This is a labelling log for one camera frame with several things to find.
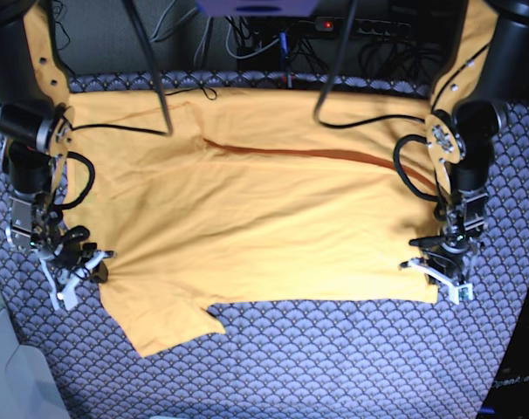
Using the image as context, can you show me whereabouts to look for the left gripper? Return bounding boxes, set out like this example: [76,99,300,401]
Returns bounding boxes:
[398,191,487,284]

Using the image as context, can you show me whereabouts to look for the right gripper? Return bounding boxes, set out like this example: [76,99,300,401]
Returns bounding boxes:
[6,191,116,284]

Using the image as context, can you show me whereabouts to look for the yellow T-shirt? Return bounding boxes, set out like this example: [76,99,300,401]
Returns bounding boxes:
[65,88,437,357]

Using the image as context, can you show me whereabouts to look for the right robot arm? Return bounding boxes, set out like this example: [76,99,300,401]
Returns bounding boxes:
[0,1,114,288]

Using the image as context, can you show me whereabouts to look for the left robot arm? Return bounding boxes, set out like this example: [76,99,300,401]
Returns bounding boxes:
[393,1,529,303]

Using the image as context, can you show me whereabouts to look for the white plastic bin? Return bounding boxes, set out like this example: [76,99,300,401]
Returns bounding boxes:
[0,292,70,418]

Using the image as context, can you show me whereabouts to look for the black OpenArm labelled case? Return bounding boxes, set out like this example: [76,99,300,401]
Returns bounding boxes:
[477,288,529,418]

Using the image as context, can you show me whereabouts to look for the blue fan-patterned tablecloth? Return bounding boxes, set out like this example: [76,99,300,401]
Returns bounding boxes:
[0,69,529,419]

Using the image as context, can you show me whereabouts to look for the red black table clamp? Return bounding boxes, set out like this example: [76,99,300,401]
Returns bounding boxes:
[282,73,294,89]

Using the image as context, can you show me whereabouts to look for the blue box at top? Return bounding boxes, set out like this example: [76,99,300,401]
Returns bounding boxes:
[196,0,319,17]

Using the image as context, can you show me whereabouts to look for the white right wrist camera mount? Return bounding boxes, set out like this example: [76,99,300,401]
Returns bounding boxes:
[37,251,96,311]

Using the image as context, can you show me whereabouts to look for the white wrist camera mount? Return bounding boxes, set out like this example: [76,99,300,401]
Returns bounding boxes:
[408,259,474,305]
[37,251,96,311]

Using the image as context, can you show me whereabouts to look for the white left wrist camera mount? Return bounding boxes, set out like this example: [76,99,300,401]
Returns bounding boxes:
[408,259,474,305]

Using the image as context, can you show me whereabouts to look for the white power strip red switch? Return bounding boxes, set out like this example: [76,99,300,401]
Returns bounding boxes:
[314,17,412,36]

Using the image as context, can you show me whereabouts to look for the black cable bundle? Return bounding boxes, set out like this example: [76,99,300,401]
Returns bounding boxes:
[115,0,449,136]

